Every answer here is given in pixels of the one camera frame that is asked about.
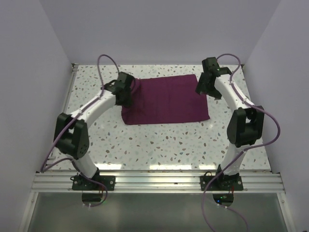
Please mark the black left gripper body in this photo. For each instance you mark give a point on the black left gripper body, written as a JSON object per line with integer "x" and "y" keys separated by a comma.
{"x": 129, "y": 90}

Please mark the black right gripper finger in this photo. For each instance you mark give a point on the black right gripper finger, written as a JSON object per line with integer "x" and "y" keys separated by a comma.
{"x": 201, "y": 88}
{"x": 213, "y": 92}

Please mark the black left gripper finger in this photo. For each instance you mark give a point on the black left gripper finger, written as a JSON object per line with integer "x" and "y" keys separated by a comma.
{"x": 119, "y": 99}
{"x": 127, "y": 100}

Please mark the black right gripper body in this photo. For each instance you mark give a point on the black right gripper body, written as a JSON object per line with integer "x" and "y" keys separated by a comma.
{"x": 203, "y": 77}

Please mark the purple cloth wrap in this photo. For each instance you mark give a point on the purple cloth wrap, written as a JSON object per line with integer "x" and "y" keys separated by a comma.
{"x": 166, "y": 100}

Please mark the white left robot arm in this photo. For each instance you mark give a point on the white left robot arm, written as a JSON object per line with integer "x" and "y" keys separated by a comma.
{"x": 71, "y": 134}

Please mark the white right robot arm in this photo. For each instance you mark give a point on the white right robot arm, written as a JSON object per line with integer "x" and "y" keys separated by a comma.
{"x": 246, "y": 124}

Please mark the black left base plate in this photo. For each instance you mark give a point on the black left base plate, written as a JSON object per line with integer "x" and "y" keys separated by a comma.
{"x": 98, "y": 182}

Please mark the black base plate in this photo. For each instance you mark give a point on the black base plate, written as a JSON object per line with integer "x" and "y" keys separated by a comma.
{"x": 98, "y": 182}
{"x": 222, "y": 183}

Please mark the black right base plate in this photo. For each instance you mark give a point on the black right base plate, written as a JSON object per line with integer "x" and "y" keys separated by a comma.
{"x": 222, "y": 183}

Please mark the aluminium frame rail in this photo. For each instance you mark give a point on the aluminium frame rail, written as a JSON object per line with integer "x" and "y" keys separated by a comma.
{"x": 183, "y": 181}

